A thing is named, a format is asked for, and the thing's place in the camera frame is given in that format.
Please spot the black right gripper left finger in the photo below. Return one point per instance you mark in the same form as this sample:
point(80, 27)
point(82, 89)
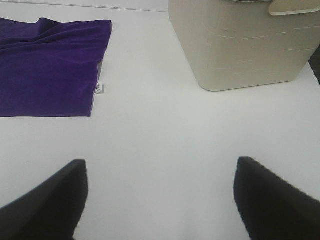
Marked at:
point(52, 210)

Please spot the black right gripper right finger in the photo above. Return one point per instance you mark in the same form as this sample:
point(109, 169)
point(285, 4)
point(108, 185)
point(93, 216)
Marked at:
point(271, 208)

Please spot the purple towel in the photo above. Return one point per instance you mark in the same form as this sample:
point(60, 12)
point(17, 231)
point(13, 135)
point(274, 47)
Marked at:
point(50, 68)

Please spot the beige storage bin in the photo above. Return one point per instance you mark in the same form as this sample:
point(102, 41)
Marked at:
point(232, 44)

